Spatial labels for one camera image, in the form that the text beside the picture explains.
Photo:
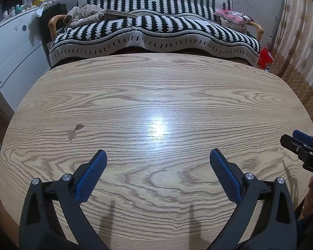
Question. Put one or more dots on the beige cushion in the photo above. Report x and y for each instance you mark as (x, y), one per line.
(232, 24)

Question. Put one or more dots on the small teal figurine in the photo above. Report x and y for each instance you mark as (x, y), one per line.
(19, 9)

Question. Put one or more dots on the black white striped sofa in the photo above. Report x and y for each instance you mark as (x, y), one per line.
(156, 33)

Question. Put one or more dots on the yellow box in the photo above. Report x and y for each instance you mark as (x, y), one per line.
(39, 0)

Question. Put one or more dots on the flat brown book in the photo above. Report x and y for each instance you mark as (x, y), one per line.
(121, 14)

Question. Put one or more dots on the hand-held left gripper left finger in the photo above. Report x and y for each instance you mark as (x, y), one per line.
(90, 179)

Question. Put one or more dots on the beige striped curtain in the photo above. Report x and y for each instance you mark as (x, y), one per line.
(300, 44)

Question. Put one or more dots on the red bag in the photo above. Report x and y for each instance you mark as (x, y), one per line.
(265, 57)

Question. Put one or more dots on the white dresser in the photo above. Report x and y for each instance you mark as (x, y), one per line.
(13, 52)

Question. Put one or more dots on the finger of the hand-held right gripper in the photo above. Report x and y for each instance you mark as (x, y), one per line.
(293, 144)
(305, 136)

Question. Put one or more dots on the pink printed cushion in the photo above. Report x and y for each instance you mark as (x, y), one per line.
(234, 16)

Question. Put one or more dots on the beige crumpled cloth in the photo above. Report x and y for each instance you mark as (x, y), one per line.
(84, 14)

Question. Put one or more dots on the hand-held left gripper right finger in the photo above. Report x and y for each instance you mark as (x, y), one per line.
(225, 174)

